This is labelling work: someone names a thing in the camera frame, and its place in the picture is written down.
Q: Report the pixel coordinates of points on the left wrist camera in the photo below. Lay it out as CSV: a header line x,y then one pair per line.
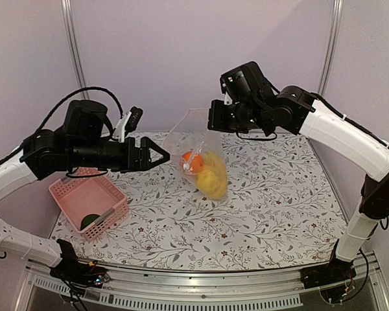
x,y
127,124

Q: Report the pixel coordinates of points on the pink plastic basket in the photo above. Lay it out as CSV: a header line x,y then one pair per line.
x,y
89,193

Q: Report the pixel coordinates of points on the clear zip top bag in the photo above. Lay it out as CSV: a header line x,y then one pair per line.
x,y
197,153

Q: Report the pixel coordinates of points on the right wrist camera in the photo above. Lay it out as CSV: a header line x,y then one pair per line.
x,y
227,99

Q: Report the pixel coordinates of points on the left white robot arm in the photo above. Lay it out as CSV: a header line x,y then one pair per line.
x,y
85,139

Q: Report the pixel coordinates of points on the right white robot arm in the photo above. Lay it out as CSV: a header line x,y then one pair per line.
x,y
252,102

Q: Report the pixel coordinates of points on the yellow banana bunch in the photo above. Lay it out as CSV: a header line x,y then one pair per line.
x,y
215,163

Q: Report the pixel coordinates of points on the aluminium frame post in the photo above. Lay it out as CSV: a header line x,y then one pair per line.
x,y
69,24
331,45

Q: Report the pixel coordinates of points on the green avocado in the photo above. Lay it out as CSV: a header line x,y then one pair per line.
x,y
88,220

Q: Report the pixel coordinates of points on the right aluminium frame post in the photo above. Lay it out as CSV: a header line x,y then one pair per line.
x,y
331,45

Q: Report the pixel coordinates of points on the orange fruit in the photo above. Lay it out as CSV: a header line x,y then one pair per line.
x,y
192,164

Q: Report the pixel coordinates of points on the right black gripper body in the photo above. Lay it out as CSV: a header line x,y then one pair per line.
x,y
227,122

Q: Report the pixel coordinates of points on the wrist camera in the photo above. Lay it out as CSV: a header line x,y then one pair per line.
x,y
227,99
127,124

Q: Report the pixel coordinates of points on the front aluminium rail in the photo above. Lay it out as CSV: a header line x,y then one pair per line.
x,y
133,288

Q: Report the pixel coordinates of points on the yellow lemon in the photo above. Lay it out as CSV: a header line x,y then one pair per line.
x,y
208,182

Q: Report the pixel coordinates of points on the left aluminium frame post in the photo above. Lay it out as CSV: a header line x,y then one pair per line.
x,y
69,24

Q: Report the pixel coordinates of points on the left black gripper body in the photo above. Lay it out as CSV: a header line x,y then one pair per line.
x,y
132,164

